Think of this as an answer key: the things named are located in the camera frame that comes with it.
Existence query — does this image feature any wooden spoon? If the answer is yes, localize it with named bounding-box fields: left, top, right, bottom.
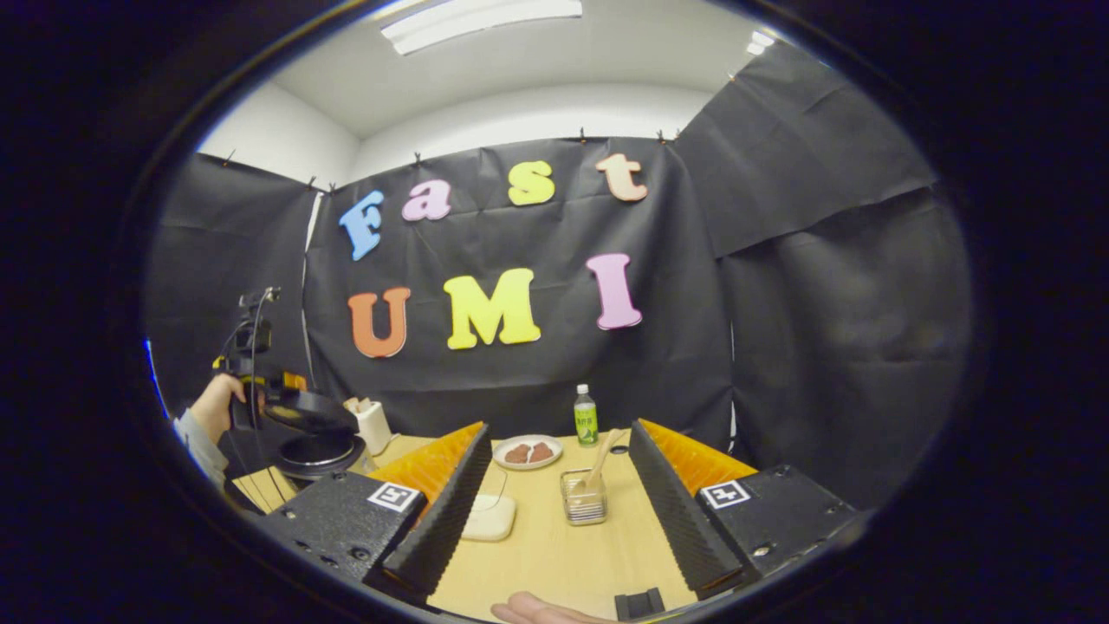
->
left=567, top=428, right=625, bottom=499

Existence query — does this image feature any row of small cloth clips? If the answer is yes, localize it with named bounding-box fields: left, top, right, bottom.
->
left=221, top=74, right=737, bottom=193

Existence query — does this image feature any black backdrop cloth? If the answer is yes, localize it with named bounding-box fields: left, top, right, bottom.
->
left=143, top=39, right=976, bottom=512

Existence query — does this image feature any dark grey rice cooker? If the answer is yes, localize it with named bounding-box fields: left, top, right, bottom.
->
left=263, top=387, right=366, bottom=482

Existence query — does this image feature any green drink bottle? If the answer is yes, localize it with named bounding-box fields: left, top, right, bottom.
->
left=574, top=384, right=600, bottom=448

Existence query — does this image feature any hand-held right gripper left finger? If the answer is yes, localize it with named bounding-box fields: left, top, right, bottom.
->
left=260, top=422, right=493, bottom=603

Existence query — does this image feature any large ceiling light panel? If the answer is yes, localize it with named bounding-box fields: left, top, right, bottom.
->
left=379, top=0, right=583, bottom=55

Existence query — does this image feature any small black block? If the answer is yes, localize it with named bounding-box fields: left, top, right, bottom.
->
left=615, top=588, right=666, bottom=621

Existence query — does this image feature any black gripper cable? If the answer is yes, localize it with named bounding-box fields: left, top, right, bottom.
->
left=221, top=295, right=282, bottom=514

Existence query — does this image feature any white round plate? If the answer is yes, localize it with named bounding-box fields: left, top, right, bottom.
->
left=493, top=434, right=564, bottom=471

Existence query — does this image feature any clear glass bowl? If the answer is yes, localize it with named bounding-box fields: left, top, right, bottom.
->
left=459, top=468, right=518, bottom=543

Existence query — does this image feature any wire chopstick holder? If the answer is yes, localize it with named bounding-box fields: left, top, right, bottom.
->
left=560, top=468, right=609, bottom=527

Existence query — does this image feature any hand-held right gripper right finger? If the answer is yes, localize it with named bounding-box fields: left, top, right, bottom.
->
left=628, top=419, right=859, bottom=599

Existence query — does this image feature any white toaster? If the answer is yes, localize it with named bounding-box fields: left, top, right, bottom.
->
left=344, top=397, right=392, bottom=456

